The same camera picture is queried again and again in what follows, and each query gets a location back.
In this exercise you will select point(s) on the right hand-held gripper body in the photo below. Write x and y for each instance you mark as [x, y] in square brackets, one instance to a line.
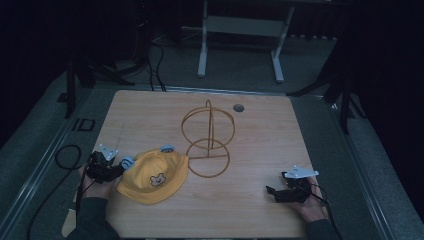
[296, 186]

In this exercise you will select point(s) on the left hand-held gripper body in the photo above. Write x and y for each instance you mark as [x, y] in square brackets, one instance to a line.
[100, 166]

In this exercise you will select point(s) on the yellow hat with blue ears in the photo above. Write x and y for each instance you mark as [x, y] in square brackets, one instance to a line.
[153, 176]

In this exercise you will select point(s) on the person's left hand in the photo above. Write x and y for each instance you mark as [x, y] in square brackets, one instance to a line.
[95, 188]

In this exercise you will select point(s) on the person's right hand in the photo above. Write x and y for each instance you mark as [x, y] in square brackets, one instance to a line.
[310, 206]

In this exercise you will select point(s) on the grey table grommet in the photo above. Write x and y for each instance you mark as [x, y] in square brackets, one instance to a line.
[238, 107]

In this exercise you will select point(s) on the black tripod stand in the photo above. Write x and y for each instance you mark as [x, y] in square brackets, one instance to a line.
[336, 90]

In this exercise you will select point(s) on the white metal desk frame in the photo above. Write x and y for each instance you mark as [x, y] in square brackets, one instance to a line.
[243, 36]

